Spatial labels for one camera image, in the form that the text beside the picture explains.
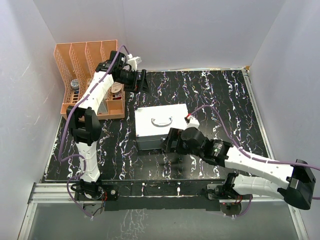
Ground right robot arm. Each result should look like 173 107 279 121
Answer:
161 127 316 210

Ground silver metal medicine case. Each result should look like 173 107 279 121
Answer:
134 104 188 151

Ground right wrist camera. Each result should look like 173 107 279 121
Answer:
184 113 200 129

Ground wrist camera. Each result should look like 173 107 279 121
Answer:
184 113 200 129
127 53 142 71

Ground orange plastic file organizer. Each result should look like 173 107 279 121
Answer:
54 40 125 120

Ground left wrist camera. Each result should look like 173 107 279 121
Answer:
127 53 142 71

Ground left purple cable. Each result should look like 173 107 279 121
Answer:
57 44 133 221

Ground round blue white tin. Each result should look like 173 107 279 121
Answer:
70 78 80 91

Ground aluminium frame rail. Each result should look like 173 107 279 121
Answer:
18 180 309 240

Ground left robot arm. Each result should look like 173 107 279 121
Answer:
67 50 149 200

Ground white oval card package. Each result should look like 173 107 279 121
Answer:
111 82 123 94

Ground grey stationery box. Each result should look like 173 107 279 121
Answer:
98 100 108 115

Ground purple cable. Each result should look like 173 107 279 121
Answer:
187 104 320 220
57 44 133 221

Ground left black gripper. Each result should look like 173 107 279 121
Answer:
116 69 151 95

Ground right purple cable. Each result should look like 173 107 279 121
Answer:
187 104 320 220

